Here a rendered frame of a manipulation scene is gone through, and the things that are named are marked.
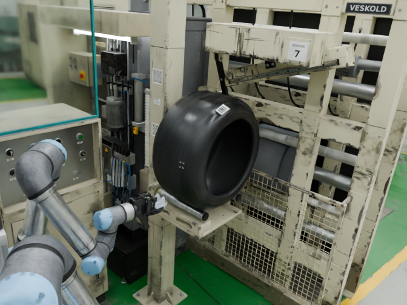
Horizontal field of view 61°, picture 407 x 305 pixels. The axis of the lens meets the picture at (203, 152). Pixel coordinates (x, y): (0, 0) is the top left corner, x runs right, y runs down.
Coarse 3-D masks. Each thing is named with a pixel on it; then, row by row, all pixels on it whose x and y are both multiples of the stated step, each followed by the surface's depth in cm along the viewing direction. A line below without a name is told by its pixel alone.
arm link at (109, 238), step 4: (100, 232) 133; (104, 232) 133; (116, 232) 137; (96, 236) 134; (100, 236) 133; (104, 236) 133; (108, 236) 134; (112, 236) 134; (96, 240) 131; (100, 240) 130; (104, 240) 131; (108, 240) 132; (112, 240) 135; (108, 244) 131; (112, 244) 134; (112, 248) 138
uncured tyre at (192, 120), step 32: (192, 96) 163; (224, 96) 162; (160, 128) 158; (192, 128) 148; (224, 128) 199; (256, 128) 177; (160, 160) 157; (192, 160) 148; (224, 160) 201; (192, 192) 155; (224, 192) 188
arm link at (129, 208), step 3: (123, 204) 139; (126, 204) 139; (129, 204) 139; (126, 207) 137; (129, 207) 138; (132, 207) 139; (126, 210) 136; (129, 210) 137; (132, 210) 138; (129, 213) 137; (132, 213) 138; (129, 216) 137; (132, 216) 138; (129, 219) 138; (132, 219) 140
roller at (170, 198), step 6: (156, 192) 187; (162, 192) 185; (168, 198) 181; (174, 198) 179; (174, 204) 179; (180, 204) 176; (186, 204) 175; (186, 210) 174; (192, 210) 171; (198, 210) 170; (198, 216) 169; (204, 216) 167
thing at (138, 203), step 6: (144, 192) 150; (132, 198) 142; (138, 198) 143; (144, 198) 143; (150, 198) 144; (156, 198) 147; (132, 204) 143; (138, 204) 142; (144, 204) 145; (150, 204) 145; (138, 210) 143; (144, 210) 145; (150, 210) 147
